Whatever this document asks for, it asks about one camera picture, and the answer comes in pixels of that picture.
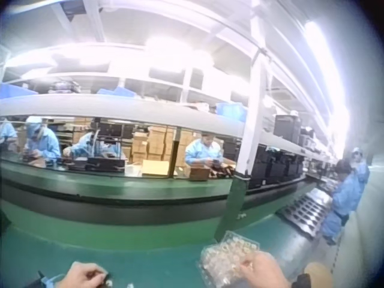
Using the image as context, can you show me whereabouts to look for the person's left hand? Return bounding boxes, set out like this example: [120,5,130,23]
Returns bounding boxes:
[64,260,110,288]

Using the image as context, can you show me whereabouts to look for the person's right hand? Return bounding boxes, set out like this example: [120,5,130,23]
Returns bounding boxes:
[239,251,292,288]

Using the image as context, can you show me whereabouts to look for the clear plastic parts tray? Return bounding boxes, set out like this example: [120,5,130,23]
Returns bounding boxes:
[196,230,261,288]

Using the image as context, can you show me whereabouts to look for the black wrist band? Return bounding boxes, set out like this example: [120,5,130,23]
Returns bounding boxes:
[289,272,313,288]

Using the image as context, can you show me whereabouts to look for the row of black trays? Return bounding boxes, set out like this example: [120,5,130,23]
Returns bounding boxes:
[277,187,334,240]

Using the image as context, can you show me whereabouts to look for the green conveyor line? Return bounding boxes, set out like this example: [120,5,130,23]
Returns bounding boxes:
[0,155,340,250]

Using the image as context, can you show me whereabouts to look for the row of black machines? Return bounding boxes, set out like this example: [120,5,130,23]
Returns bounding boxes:
[248,143,307,190]

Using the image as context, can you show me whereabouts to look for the small brown box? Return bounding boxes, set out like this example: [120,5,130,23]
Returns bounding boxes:
[188,166,211,182]

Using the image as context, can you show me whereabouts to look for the black flat device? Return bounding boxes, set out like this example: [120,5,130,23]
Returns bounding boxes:
[85,155,127,173]

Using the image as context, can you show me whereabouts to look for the open cardboard box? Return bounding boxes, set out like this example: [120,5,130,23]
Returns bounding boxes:
[140,159,172,178]

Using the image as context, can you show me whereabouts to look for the stack of cardboard cartons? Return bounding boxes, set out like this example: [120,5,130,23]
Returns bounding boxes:
[131,125,196,169]

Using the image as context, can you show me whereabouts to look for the stack of black boxes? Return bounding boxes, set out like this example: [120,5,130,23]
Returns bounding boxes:
[272,113,302,143]

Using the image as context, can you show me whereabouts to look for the blue plastic bin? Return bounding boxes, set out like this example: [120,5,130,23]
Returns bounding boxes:
[0,83,38,100]
[215,102,248,122]
[97,87,136,98]

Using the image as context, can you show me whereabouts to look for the ceiling light strip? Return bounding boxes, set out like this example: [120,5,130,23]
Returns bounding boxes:
[302,20,352,158]

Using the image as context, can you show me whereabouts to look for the white support post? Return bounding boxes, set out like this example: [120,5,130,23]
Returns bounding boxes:
[214,14,272,242]

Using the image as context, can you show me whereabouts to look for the white overhead shelf frame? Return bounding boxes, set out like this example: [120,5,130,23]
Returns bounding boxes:
[0,41,344,169]

